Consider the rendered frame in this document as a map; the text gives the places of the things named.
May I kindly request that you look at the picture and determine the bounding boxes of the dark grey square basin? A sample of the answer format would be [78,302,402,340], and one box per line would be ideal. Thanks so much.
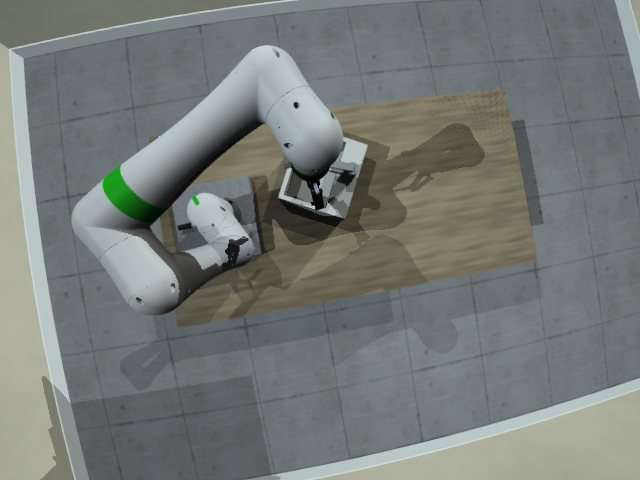
[278,137,368,222]

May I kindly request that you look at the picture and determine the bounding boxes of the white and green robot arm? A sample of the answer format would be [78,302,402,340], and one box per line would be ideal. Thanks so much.
[71,45,343,316]

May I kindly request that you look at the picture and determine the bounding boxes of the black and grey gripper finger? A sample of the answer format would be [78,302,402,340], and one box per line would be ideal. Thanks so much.
[306,180,324,210]

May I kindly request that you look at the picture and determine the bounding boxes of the black mixer tap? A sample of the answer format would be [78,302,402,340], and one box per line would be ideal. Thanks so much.
[329,161,359,185]

